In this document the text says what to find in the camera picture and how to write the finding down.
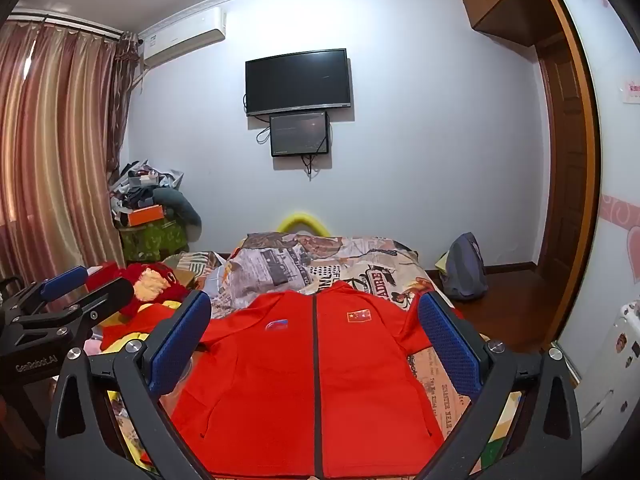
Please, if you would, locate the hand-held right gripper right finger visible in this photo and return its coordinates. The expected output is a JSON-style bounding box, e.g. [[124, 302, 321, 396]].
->
[[415, 290, 583, 480]]

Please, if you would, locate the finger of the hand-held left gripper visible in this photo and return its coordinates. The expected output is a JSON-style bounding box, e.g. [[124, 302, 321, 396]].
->
[[10, 278, 136, 348], [0, 265, 90, 328]]

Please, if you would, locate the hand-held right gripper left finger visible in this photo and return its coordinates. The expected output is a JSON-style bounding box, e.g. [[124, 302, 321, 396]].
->
[[44, 290, 223, 480]]

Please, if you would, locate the red zip jacket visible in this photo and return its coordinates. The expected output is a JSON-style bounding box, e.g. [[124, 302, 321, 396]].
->
[[167, 280, 448, 478]]

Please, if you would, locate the yellow cloth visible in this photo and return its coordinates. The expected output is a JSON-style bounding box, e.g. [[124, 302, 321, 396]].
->
[[100, 300, 181, 356]]

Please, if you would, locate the red plush toy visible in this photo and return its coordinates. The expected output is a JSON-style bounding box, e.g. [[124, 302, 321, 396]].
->
[[97, 261, 191, 318]]

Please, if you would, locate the grey backpack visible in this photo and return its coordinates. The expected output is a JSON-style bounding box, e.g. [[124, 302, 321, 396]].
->
[[442, 232, 489, 301]]

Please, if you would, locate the green patterned box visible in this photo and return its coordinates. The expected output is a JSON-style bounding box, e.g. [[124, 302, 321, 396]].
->
[[119, 220, 190, 266]]

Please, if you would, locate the orange box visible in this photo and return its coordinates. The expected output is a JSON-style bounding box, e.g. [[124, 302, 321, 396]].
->
[[125, 205, 166, 227]]

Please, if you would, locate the pile of clutter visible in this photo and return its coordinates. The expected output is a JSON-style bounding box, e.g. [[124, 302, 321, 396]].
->
[[110, 160, 183, 226]]

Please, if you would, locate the dark grey cushion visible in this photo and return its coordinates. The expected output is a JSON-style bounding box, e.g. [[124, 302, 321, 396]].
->
[[152, 187, 202, 238]]

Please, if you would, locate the newspaper print blanket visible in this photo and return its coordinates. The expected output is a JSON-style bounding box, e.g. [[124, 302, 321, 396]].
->
[[162, 232, 523, 476]]

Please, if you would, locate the pink striped curtain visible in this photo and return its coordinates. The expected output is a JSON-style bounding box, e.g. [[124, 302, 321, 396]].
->
[[0, 15, 138, 281]]

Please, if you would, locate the white appliance with stickers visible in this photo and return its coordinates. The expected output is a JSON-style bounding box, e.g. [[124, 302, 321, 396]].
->
[[570, 300, 640, 441]]

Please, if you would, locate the wooden door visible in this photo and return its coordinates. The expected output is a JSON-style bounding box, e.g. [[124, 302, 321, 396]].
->
[[532, 0, 601, 361]]

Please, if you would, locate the white air conditioner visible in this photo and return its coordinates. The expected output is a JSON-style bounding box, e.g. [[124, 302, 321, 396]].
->
[[142, 7, 227, 67]]

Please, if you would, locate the wooden overhead cabinet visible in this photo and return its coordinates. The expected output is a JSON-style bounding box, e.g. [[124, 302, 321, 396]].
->
[[459, 0, 553, 48]]

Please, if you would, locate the yellow foam ring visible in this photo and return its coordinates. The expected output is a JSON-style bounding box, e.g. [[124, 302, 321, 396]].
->
[[277, 211, 331, 237]]

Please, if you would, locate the black television cable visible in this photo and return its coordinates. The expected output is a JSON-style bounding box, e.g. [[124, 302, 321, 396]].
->
[[243, 92, 273, 145]]

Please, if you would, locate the small black wall monitor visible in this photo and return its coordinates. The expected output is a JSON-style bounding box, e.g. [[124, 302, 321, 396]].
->
[[270, 111, 329, 158]]

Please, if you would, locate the wall-mounted black television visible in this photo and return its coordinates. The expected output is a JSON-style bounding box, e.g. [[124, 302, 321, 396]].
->
[[245, 49, 353, 117]]

